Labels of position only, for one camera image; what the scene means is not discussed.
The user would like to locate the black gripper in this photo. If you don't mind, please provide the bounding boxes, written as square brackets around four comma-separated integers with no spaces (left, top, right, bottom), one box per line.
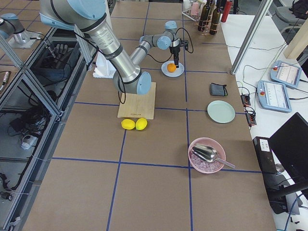
[169,38,189,68]

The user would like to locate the orange mandarin fruit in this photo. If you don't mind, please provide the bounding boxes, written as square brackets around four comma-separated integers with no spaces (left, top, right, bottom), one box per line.
[167,63,177,73]

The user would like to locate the light blue plate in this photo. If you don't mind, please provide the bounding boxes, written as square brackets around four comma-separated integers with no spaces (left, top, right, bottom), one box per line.
[161,61,184,77]

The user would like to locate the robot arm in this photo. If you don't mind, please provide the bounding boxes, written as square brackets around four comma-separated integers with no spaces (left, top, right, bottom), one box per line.
[40,0,188,95]

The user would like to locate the light green plate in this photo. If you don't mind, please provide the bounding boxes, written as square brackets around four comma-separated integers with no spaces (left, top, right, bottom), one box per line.
[207,100,235,124]

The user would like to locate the pink cup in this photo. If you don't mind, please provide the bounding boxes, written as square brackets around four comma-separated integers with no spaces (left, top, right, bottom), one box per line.
[191,2,199,16]

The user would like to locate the folded grey cloth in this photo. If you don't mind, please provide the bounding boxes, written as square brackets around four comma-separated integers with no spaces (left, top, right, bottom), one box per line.
[210,83,228,96]

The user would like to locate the red bottle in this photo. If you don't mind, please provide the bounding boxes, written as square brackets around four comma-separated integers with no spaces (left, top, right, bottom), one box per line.
[220,0,233,23]

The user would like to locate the bamboo cutting board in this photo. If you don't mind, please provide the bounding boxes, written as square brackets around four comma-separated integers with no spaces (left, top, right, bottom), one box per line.
[117,82,156,120]

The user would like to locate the yellow lemon lower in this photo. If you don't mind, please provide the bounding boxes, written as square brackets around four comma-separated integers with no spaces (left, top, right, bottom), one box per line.
[135,118,148,130]

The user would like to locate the yellow lemon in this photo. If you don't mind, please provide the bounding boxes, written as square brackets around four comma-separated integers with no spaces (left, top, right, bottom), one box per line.
[121,118,135,130]
[135,118,148,130]

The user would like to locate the yellow lemon upper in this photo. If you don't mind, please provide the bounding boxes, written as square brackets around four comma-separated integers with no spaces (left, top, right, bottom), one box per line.
[121,118,135,130]

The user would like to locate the metal ice scoop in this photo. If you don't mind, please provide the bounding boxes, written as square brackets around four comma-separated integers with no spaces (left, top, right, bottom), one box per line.
[192,143,235,169]

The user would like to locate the teach pendant near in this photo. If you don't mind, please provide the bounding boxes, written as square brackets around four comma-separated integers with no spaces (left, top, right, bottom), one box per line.
[257,80,292,113]

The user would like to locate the teach pendant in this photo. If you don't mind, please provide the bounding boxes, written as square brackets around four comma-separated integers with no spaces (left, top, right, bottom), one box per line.
[257,80,292,113]
[270,60,302,89]

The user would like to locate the clear ice cubes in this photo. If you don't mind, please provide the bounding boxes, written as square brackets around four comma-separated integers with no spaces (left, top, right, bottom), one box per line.
[188,150,224,174]

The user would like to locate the pink bowl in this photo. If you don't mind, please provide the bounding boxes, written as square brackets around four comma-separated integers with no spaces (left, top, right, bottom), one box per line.
[188,138,226,174]

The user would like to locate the teach pendant far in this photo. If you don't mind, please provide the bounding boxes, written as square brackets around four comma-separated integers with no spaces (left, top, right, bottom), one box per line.
[270,60,302,89]

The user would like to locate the black computer box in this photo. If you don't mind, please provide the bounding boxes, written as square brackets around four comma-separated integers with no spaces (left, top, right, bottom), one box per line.
[253,136,277,174]

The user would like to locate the black monitor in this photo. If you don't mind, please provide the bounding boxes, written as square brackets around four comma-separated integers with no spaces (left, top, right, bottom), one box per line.
[268,112,308,199]

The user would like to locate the copper wire bottle rack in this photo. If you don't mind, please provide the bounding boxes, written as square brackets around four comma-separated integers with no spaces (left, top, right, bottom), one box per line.
[203,0,221,34]

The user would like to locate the white wire cup rack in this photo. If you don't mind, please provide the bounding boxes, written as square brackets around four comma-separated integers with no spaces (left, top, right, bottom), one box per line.
[182,0,201,22]

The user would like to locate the aluminium frame post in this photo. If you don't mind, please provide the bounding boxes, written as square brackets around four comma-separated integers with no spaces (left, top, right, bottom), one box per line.
[231,0,273,75]

